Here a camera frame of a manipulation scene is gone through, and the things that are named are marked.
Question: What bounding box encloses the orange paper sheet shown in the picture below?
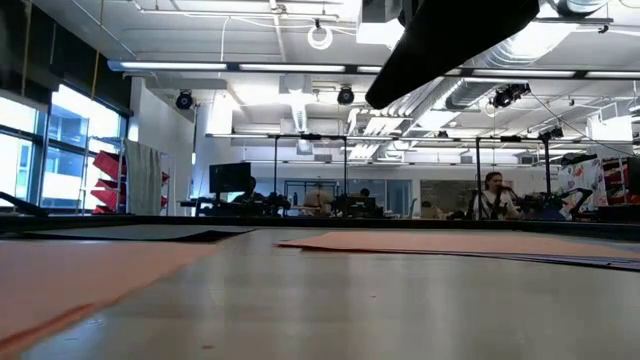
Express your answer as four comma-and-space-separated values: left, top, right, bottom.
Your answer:
276, 230, 640, 260
0, 241, 219, 357

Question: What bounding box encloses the black paper sheet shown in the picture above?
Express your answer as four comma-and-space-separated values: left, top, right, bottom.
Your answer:
0, 224, 257, 245

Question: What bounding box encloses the black round ceiling speaker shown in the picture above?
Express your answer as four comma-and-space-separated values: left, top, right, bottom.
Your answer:
174, 88, 195, 111
335, 84, 356, 106

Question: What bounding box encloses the black computer monitor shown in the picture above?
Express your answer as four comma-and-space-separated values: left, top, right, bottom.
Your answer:
208, 161, 254, 195

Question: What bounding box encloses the long ceiling light strip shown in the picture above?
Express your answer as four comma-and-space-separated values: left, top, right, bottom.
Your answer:
106, 58, 640, 81

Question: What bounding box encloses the black office desk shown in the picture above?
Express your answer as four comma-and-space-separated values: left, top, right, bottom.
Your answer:
178, 196, 236, 218

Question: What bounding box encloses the grey hanging cloth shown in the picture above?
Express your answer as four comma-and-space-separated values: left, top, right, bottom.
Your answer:
123, 138, 165, 217

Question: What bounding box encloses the red storage bin rack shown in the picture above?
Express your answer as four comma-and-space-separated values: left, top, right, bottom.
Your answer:
91, 149, 171, 216

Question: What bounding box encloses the large window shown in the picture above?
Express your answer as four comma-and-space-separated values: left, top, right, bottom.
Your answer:
0, 82, 129, 214

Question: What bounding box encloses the white floral cloth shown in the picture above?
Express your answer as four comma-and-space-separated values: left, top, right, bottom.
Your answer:
556, 156, 610, 216

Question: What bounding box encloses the red storage bin shelf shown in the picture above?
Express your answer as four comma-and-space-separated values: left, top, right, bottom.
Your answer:
601, 156, 632, 206

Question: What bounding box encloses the black robot station frame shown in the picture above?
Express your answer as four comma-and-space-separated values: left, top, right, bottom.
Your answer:
473, 133, 554, 221
272, 132, 350, 217

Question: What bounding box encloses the black aluminium table frame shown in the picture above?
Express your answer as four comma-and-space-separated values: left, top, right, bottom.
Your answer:
0, 213, 640, 242

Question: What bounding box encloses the white coiled ceiling cable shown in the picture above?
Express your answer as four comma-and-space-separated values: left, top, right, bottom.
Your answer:
306, 24, 335, 51

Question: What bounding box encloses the silver ventilation duct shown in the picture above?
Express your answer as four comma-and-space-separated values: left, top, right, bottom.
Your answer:
442, 22, 584, 112

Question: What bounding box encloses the black ceiling camera rig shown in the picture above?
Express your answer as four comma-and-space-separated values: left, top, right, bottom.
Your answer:
489, 82, 532, 110

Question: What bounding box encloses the black camera stand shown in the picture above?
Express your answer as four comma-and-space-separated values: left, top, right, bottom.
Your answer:
538, 124, 566, 195

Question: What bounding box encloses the yellow hanging cord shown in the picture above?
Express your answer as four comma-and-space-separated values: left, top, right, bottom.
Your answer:
19, 2, 34, 99
89, 0, 106, 99

